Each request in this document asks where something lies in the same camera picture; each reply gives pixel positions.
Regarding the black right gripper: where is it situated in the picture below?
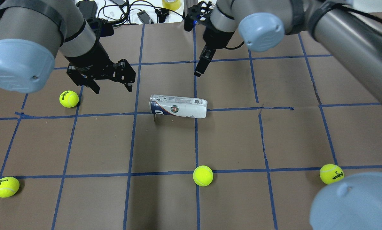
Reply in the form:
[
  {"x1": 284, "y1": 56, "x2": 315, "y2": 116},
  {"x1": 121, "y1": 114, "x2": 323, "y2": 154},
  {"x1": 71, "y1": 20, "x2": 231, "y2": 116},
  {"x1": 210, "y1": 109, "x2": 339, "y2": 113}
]
[{"x1": 194, "y1": 34, "x2": 217, "y2": 77}]

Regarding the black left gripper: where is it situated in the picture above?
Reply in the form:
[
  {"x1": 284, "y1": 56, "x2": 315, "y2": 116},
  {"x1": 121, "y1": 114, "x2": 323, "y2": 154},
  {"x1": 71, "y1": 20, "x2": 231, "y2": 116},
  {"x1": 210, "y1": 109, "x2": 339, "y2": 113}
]
[{"x1": 66, "y1": 48, "x2": 136, "y2": 94}]

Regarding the clear tennis ball can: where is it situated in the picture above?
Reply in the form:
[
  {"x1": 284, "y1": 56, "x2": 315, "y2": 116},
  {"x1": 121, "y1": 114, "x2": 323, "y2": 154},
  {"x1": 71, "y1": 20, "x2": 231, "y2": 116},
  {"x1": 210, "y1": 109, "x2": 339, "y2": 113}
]
[{"x1": 149, "y1": 94, "x2": 207, "y2": 124}]

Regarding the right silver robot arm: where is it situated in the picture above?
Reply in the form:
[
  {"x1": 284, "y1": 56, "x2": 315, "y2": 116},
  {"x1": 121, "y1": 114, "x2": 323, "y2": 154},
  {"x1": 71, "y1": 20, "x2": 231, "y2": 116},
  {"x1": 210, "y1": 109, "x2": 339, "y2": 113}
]
[{"x1": 184, "y1": 0, "x2": 382, "y2": 230}]

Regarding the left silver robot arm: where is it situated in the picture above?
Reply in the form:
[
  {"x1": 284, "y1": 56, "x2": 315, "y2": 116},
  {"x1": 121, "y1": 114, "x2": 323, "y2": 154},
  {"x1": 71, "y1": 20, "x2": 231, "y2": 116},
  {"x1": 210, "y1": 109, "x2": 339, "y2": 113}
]
[{"x1": 0, "y1": 0, "x2": 136, "y2": 94}]

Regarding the yellow tennis ball near left gripper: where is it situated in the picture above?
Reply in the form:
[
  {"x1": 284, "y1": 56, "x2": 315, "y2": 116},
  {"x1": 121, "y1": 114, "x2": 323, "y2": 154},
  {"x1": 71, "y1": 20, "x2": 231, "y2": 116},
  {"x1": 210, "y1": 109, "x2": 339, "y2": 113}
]
[{"x1": 59, "y1": 90, "x2": 79, "y2": 108}]

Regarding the yellow tennis ball front centre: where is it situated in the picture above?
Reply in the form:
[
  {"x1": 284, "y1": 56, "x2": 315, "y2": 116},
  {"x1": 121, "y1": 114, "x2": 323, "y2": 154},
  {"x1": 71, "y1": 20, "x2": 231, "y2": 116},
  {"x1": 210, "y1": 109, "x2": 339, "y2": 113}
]
[{"x1": 193, "y1": 165, "x2": 213, "y2": 187}]

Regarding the yellow tennis ball front left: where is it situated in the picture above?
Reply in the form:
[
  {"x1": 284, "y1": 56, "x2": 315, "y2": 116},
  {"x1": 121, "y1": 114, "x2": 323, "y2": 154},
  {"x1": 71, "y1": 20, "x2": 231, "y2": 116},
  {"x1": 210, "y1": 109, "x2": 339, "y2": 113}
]
[{"x1": 0, "y1": 177, "x2": 20, "y2": 198}]

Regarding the yellow tennis ball front right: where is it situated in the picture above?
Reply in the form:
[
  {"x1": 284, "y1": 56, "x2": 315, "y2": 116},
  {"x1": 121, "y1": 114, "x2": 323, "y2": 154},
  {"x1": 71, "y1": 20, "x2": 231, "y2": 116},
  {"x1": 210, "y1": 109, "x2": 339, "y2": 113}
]
[{"x1": 319, "y1": 164, "x2": 344, "y2": 185}]

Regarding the yellow tape roll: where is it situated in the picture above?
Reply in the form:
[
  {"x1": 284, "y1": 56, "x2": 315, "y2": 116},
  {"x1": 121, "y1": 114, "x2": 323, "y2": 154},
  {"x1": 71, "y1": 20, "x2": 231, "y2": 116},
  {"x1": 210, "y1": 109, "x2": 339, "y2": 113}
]
[{"x1": 161, "y1": 0, "x2": 182, "y2": 11}]

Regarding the black wrist camera blue light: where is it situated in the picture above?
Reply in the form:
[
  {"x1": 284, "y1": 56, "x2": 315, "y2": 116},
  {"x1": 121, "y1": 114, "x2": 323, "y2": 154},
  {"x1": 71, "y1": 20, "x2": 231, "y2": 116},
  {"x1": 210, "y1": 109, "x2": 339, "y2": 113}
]
[{"x1": 184, "y1": 1, "x2": 214, "y2": 32}]

